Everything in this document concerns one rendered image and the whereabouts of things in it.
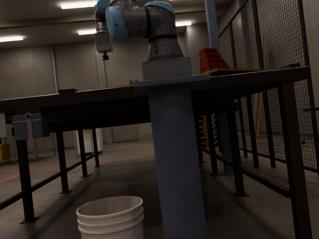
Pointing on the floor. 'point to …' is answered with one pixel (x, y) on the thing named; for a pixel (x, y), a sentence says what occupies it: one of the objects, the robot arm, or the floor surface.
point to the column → (176, 154)
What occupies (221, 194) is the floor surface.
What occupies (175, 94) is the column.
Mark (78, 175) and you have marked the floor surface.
